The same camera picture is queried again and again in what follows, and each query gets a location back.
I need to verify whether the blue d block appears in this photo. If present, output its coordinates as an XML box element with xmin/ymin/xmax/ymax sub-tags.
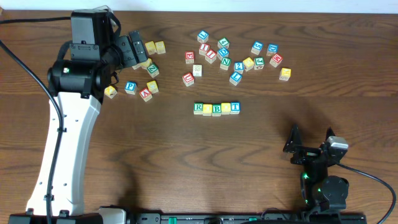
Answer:
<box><xmin>266</xmin><ymin>44</ymin><xmax>279</xmax><ymax>56</ymax></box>
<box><xmin>217</xmin><ymin>47</ymin><xmax>229</xmax><ymax>60</ymax></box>

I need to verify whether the blue D block right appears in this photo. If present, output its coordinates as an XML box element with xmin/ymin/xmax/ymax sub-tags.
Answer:
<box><xmin>266</xmin><ymin>44</ymin><xmax>279</xmax><ymax>56</ymax></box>

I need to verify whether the yellow S block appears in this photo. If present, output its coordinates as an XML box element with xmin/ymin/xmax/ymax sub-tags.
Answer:
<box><xmin>155</xmin><ymin>41</ymin><xmax>166</xmax><ymax>54</ymax></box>

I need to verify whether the blue T block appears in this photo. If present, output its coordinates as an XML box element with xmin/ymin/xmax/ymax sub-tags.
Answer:
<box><xmin>230</xmin><ymin>102</ymin><xmax>241</xmax><ymax>114</ymax></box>

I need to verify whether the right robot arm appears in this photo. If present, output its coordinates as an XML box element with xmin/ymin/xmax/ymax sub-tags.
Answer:
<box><xmin>283</xmin><ymin>124</ymin><xmax>349</xmax><ymax>222</ymax></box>

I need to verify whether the green B block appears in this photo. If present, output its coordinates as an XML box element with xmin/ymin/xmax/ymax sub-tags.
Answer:
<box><xmin>212</xmin><ymin>104</ymin><xmax>222</xmax><ymax>116</ymax></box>

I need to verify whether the blue L block lower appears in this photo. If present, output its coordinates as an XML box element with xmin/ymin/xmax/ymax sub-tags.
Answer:
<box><xmin>229</xmin><ymin>72</ymin><xmax>243</xmax><ymax>86</ymax></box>

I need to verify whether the red A block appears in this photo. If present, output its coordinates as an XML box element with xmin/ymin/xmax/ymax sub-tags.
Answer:
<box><xmin>139</xmin><ymin>88</ymin><xmax>153</xmax><ymax>102</ymax></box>

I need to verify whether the red M block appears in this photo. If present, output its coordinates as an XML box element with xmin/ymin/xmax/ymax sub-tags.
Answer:
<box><xmin>269</xmin><ymin>54</ymin><xmax>283</xmax><ymax>68</ymax></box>

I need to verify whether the red U block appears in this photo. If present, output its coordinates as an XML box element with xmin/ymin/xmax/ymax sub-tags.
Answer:
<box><xmin>182</xmin><ymin>73</ymin><xmax>195</xmax><ymax>86</ymax></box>

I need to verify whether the red I block upper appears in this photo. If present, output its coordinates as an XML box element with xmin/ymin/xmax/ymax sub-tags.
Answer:
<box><xmin>198</xmin><ymin>43</ymin><xmax>210</xmax><ymax>55</ymax></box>

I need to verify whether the yellow block beside Z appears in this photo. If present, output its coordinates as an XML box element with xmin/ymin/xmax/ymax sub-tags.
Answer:
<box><xmin>140</xmin><ymin>58</ymin><xmax>152</xmax><ymax>70</ymax></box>

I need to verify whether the blue D block centre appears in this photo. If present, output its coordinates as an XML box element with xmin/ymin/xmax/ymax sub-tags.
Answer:
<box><xmin>217</xmin><ymin>47</ymin><xmax>229</xmax><ymax>60</ymax></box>

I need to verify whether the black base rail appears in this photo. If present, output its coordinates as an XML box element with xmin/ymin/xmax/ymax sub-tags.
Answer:
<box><xmin>126</xmin><ymin>213</ymin><xmax>367</xmax><ymax>224</ymax></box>

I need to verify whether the green J block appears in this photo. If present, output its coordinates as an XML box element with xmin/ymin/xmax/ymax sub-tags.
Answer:
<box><xmin>254</xmin><ymin>57</ymin><xmax>265</xmax><ymax>70</ymax></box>

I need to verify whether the blue l block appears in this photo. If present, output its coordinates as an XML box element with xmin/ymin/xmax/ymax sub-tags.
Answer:
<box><xmin>197</xmin><ymin>30</ymin><xmax>209</xmax><ymax>44</ymax></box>
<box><xmin>229</xmin><ymin>72</ymin><xmax>243</xmax><ymax>86</ymax></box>

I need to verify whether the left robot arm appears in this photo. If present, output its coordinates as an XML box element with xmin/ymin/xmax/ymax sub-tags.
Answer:
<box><xmin>9</xmin><ymin>30</ymin><xmax>147</xmax><ymax>223</ymax></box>

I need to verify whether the yellow O block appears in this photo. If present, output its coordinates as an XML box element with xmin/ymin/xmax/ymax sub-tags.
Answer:
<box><xmin>202</xmin><ymin>104</ymin><xmax>213</xmax><ymax>116</ymax></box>

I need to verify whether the blue 5 block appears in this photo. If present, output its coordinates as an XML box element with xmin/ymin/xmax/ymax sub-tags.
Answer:
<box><xmin>251</xmin><ymin>41</ymin><xmax>264</xmax><ymax>55</ymax></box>

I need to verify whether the blue 2 block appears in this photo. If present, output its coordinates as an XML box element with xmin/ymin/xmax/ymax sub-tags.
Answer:
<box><xmin>234</xmin><ymin>62</ymin><xmax>244</xmax><ymax>74</ymax></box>

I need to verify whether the yellow block beside A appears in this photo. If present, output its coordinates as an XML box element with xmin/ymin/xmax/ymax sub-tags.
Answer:
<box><xmin>147</xmin><ymin>80</ymin><xmax>159</xmax><ymax>93</ymax></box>

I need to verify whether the green N block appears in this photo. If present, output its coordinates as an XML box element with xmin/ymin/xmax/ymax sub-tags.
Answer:
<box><xmin>220</xmin><ymin>57</ymin><xmax>231</xmax><ymax>70</ymax></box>

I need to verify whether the green Z block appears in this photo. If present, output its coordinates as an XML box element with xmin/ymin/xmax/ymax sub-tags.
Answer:
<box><xmin>147</xmin><ymin>63</ymin><xmax>159</xmax><ymax>78</ymax></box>

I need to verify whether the red E block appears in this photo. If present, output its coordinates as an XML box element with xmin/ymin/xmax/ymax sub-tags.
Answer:
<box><xmin>185</xmin><ymin>51</ymin><xmax>195</xmax><ymax>64</ymax></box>

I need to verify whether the white picture block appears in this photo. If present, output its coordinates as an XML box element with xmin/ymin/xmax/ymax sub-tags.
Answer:
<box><xmin>193</xmin><ymin>64</ymin><xmax>203</xmax><ymax>77</ymax></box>

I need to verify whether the red I block lower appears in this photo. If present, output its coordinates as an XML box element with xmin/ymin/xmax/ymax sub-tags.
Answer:
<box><xmin>205</xmin><ymin>49</ymin><xmax>217</xmax><ymax>63</ymax></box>

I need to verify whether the green R block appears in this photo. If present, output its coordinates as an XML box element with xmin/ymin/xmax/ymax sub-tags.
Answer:
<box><xmin>193</xmin><ymin>103</ymin><xmax>203</xmax><ymax>115</ymax></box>

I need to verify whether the blue P block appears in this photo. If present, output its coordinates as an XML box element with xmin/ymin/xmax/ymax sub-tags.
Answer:
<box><xmin>124</xmin><ymin>82</ymin><xmax>137</xmax><ymax>95</ymax></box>

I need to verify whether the green 4 block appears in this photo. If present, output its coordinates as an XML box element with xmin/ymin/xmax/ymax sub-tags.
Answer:
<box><xmin>218</xmin><ymin>37</ymin><xmax>230</xmax><ymax>49</ymax></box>

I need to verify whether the blue L block top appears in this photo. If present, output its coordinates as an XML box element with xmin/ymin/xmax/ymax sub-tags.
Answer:
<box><xmin>197</xmin><ymin>30</ymin><xmax>209</xmax><ymax>44</ymax></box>

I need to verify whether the green L block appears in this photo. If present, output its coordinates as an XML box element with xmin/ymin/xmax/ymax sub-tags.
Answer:
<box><xmin>132</xmin><ymin>64</ymin><xmax>141</xmax><ymax>70</ymax></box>

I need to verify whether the red i block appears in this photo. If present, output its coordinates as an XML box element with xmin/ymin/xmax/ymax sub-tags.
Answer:
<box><xmin>205</xmin><ymin>49</ymin><xmax>217</xmax><ymax>63</ymax></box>
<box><xmin>198</xmin><ymin>43</ymin><xmax>210</xmax><ymax>55</ymax></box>

